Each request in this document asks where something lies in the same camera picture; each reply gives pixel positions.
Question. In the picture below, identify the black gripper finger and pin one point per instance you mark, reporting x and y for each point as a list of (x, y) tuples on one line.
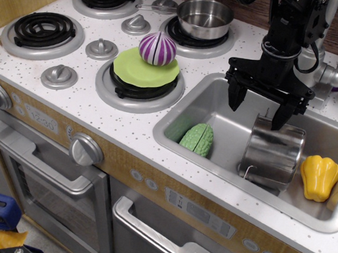
[(236, 93), (283, 114)]

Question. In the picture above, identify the yellow cloth on floor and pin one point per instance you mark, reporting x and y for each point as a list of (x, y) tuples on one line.
[(10, 239)]

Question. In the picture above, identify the silver stove knob upper middle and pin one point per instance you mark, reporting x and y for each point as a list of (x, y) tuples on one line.
[(136, 26)]

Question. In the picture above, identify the green toy bitter gourd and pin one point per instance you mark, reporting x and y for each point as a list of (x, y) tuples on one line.
[(198, 139)]

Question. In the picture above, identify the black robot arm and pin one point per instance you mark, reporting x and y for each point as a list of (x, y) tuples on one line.
[(289, 46)]

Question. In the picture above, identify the right silver oven dial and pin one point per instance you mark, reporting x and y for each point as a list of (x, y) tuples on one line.
[(84, 151)]

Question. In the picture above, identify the steel pot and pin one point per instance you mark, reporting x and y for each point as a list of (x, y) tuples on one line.
[(271, 157)]

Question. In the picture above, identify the steel saucepan on burner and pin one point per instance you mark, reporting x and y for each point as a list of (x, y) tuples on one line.
[(201, 19)]

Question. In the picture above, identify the purple white toy onion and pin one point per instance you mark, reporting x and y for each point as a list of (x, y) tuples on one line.
[(157, 49)]

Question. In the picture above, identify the yellow toy bell pepper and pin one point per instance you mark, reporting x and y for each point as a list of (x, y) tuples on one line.
[(319, 176)]

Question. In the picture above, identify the silver stove knob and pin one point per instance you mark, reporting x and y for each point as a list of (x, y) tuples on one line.
[(136, 26), (101, 49), (165, 2), (59, 77)]

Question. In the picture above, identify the silver stove knob top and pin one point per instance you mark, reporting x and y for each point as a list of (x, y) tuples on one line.
[(165, 2)]

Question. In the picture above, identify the light green plate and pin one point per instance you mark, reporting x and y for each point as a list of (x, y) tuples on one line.
[(133, 70)]

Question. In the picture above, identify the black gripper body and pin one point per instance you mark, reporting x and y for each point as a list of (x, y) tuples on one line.
[(272, 76)]

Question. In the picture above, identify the grey toy sink basin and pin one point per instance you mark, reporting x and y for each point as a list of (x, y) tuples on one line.
[(207, 103)]

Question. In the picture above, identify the silver stove knob bottom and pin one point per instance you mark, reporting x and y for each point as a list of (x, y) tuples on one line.
[(59, 77)]

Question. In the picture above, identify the silver toy faucet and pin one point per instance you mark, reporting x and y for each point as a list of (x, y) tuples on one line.
[(325, 77)]

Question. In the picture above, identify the toy oven door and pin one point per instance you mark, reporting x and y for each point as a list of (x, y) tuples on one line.
[(71, 203)]

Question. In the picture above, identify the toy dishwasher door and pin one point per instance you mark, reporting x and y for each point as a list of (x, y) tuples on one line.
[(141, 226)]

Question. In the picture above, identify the front left black burner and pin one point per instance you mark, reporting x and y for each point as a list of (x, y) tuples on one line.
[(42, 36)]

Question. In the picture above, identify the back right black burner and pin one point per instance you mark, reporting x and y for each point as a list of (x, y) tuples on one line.
[(195, 48)]

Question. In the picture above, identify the silver stove knob lower middle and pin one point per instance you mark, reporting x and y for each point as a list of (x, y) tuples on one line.
[(101, 49)]

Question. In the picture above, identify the front right black burner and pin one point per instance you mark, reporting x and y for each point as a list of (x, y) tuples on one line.
[(126, 97)]

